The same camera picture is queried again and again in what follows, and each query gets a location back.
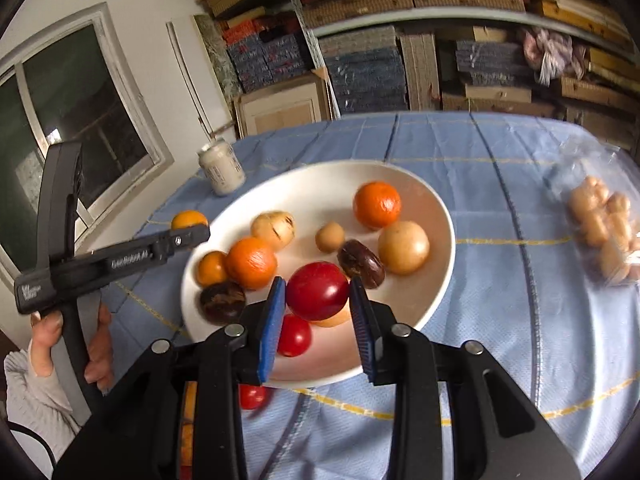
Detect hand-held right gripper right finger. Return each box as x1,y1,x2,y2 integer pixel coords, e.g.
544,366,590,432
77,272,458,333
349,275,583,480

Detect yellow orange fruit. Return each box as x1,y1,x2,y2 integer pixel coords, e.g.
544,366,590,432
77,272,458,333
181,381,198,480

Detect tan streaked round fruit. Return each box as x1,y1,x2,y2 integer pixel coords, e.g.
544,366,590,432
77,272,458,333
250,210,297,252

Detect large tan round fruit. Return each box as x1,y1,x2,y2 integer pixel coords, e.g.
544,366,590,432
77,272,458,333
377,220,431,276

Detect white plate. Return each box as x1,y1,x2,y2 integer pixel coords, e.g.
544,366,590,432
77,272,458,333
181,160,457,390

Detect green patterned board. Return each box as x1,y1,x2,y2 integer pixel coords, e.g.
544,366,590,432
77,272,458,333
194,14,243,106

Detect small orange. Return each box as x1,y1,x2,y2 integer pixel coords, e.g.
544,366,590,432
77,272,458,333
195,251,231,288
171,210,209,233

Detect plastic bag of longans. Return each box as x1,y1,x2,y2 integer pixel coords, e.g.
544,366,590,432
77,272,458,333
547,135,640,291

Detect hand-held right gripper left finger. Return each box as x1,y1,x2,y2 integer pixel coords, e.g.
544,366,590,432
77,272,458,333
52,276,287,480

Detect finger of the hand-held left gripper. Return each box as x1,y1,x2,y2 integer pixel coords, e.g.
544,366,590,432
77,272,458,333
151,224,211,261

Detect stack of dark blue boxes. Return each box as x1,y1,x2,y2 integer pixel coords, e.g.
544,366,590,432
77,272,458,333
317,25,408,113

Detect stack of grey boxes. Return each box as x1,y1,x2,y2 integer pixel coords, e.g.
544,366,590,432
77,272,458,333
454,40,531,86

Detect wooden framed panel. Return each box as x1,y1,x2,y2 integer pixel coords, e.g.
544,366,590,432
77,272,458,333
234,74,333,138

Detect red tomato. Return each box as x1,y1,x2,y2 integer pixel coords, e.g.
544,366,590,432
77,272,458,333
276,313,313,358
239,382,273,411

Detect black cable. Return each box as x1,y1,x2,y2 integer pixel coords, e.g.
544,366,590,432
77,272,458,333
6,421,57,467

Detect small tan round fruit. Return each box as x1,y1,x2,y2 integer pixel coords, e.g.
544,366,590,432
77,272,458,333
315,222,346,253

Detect upright wooden boards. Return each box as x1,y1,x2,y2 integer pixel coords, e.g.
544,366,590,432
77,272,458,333
399,30,442,111

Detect white framed window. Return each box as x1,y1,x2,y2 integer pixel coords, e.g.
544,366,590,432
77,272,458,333
0,2,175,281

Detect cluster of tan longans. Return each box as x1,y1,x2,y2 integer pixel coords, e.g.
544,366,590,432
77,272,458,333
567,176,640,285

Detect person's left hand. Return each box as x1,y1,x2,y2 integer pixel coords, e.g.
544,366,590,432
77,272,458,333
27,302,115,392

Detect stack of yellow wooden boxes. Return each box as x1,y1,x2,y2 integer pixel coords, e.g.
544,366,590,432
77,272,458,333
530,0,640,151

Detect stack of blue red boxes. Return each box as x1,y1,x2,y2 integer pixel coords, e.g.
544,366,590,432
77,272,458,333
222,17,313,93

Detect person's left forearm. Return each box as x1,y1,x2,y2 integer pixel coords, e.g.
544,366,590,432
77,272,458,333
4,349,83,478

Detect white strip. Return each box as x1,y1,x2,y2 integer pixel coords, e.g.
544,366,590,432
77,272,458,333
166,19,221,133

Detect red apple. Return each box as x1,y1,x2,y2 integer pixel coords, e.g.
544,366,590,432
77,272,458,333
285,261,350,322

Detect metal shelf rack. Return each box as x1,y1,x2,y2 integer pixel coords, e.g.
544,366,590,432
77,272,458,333
280,0,640,126

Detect pink plastic bag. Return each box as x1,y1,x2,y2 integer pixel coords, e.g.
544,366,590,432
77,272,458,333
522,27,586,86

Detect cream drink can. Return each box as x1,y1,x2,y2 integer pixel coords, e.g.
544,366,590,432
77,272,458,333
198,141,247,197

